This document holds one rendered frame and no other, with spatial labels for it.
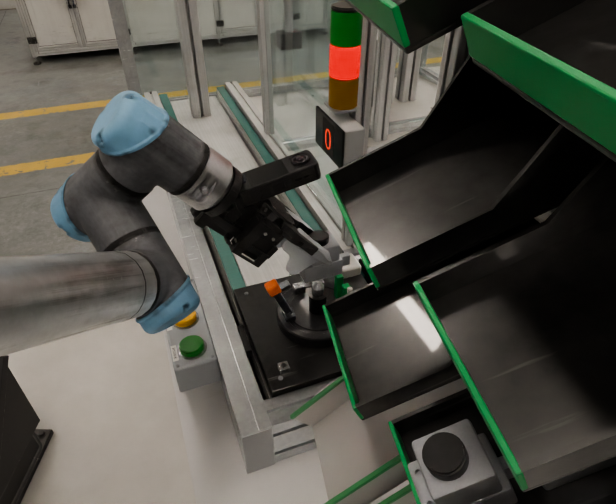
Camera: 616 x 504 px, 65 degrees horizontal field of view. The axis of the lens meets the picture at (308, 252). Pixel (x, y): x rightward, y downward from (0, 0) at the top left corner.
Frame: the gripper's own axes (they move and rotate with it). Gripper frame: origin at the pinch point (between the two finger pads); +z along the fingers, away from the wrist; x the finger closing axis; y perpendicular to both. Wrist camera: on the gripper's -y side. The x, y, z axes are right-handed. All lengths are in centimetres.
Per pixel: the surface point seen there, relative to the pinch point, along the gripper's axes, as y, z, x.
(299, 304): 11.2, 7.8, -2.0
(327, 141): -11.3, 0.3, -19.0
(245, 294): 18.2, 4.2, -9.7
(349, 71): -21.6, -7.6, -16.5
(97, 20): 76, 35, -519
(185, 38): -1, -5, -105
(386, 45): -42, 31, -78
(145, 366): 40.5, -0.8, -9.4
